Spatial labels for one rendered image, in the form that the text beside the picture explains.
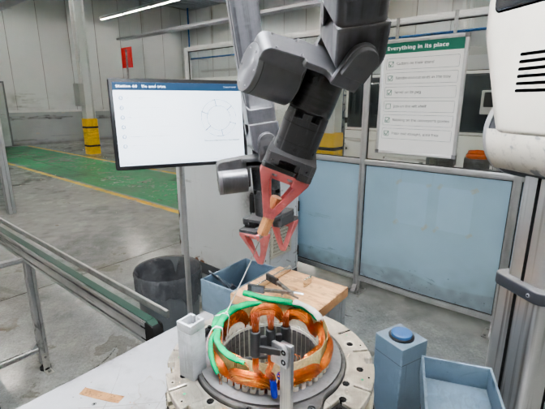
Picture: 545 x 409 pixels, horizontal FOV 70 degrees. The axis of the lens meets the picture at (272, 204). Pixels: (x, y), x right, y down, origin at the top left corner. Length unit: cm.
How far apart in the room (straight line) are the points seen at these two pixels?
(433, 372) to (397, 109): 224
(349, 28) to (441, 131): 232
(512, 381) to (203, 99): 132
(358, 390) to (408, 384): 28
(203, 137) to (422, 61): 165
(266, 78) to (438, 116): 233
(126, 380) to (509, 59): 111
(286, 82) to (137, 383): 90
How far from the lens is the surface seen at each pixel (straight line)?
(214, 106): 163
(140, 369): 121
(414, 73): 281
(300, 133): 50
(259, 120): 76
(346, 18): 44
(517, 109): 76
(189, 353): 60
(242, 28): 77
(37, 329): 262
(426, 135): 277
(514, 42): 78
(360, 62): 45
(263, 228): 56
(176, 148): 159
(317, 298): 90
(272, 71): 46
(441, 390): 77
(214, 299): 98
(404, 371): 85
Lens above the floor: 149
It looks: 15 degrees down
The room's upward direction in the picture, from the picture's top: straight up
